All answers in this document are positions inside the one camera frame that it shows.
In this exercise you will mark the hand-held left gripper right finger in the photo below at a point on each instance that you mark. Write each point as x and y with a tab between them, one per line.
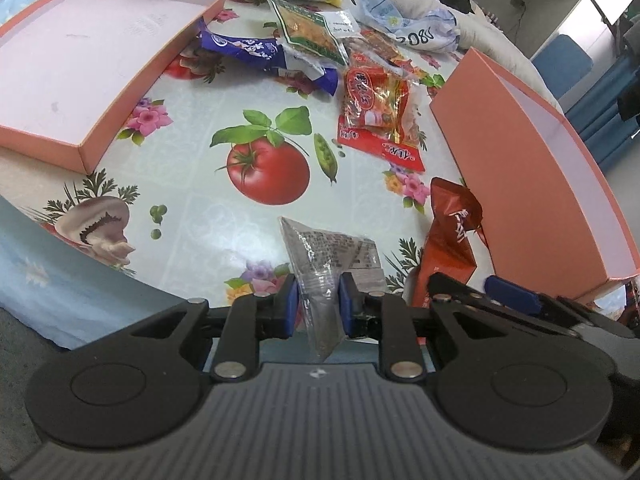
348	307

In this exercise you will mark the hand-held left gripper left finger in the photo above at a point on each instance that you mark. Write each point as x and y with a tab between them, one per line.
289	306

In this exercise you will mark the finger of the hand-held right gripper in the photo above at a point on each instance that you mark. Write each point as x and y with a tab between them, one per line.
450	286
510	294

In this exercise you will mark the dark red snack packet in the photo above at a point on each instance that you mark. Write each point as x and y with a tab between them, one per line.
450	230

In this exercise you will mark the silver clear snack packet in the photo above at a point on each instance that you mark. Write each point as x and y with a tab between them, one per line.
325	255

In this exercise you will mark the deep pink cardboard box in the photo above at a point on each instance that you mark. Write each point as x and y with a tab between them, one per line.
500	185

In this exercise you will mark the clear orange-red snack packet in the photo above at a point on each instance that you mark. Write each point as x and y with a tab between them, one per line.
370	92

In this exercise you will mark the shallow pink cardboard box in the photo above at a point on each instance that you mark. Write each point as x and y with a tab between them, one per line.
75	60

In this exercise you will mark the vegetable print tablecloth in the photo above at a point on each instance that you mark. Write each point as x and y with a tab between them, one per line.
200	200

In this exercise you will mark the flat red snack packet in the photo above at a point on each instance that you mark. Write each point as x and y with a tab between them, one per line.
395	152

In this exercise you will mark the blue curtain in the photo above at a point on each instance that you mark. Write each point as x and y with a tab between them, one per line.
605	110

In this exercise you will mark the blue chair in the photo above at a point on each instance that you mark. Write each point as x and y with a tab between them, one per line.
565	60

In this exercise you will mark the light blue printed cloth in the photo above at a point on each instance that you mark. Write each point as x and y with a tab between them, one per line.
50	270

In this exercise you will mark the clear red-striped snack packet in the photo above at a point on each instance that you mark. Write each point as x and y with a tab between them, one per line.
385	45

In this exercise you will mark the grey quilted blanket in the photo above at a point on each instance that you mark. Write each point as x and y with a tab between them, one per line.
490	35

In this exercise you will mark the purple snack packet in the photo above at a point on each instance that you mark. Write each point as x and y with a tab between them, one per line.
240	47

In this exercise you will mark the blue white plastic bag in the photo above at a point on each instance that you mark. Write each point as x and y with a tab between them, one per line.
400	20

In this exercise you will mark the green yellow snack packet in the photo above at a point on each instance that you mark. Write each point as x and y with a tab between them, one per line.
305	30

